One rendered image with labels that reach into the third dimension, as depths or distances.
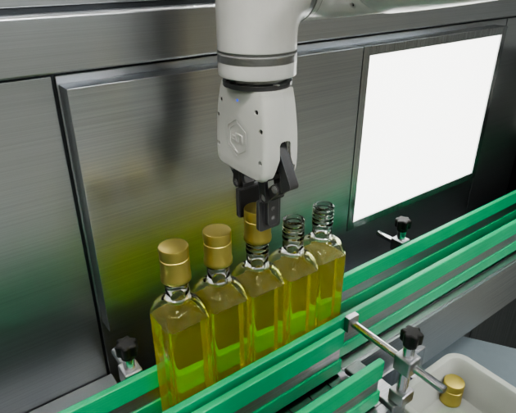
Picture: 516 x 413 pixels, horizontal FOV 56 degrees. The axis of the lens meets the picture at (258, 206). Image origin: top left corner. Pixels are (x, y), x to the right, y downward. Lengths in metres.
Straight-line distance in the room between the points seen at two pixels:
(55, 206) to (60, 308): 0.15
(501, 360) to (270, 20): 1.07
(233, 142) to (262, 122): 0.06
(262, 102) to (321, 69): 0.28
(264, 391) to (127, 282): 0.23
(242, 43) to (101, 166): 0.23
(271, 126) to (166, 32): 0.19
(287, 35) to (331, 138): 0.35
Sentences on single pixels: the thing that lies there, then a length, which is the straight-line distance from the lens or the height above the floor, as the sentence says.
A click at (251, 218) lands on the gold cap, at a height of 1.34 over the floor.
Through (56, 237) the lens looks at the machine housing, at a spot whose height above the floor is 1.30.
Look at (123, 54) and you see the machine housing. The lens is 0.61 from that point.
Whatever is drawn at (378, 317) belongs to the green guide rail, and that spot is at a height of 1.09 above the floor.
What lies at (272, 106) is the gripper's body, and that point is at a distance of 0.50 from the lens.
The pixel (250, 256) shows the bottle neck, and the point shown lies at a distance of 0.62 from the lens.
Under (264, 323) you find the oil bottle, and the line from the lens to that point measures 0.66.
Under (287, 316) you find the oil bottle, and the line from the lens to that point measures 0.69.
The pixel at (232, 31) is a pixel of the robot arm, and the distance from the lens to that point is 0.50.
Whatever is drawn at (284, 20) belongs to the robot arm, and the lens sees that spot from 0.50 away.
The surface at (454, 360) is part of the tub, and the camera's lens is 0.94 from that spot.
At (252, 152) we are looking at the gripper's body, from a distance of 0.53.
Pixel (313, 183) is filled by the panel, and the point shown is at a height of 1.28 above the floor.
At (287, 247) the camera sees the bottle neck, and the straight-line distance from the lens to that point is 0.65.
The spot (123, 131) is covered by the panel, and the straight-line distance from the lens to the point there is 0.61.
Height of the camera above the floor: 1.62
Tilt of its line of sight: 27 degrees down
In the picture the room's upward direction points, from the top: straight up
